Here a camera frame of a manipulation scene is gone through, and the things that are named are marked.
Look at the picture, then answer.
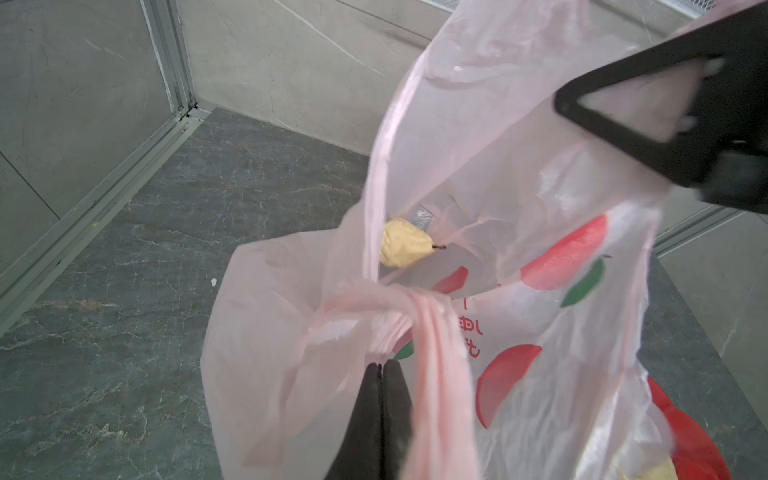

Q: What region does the red flower-shaped plate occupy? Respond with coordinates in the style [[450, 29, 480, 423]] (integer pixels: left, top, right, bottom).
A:
[[648, 378, 732, 480]]

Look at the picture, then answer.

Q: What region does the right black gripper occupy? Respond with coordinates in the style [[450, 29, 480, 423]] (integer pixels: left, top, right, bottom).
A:
[[553, 1, 767, 214]]

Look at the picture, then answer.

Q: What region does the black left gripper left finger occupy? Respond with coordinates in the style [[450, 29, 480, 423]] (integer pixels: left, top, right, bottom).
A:
[[325, 363, 383, 480]]

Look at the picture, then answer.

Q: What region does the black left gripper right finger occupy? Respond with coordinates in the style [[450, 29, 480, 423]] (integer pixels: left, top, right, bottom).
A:
[[381, 360, 412, 480]]

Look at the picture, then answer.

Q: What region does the pink printed plastic bag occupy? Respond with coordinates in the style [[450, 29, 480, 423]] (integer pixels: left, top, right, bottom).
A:
[[199, 0, 768, 480]]

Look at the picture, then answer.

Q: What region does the beige fake fruit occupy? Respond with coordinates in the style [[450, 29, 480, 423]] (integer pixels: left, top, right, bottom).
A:
[[634, 457, 678, 480], [380, 218, 446, 269]]

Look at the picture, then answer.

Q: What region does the aluminium frame rail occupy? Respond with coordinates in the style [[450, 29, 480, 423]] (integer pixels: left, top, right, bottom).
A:
[[1, 1, 197, 330]]

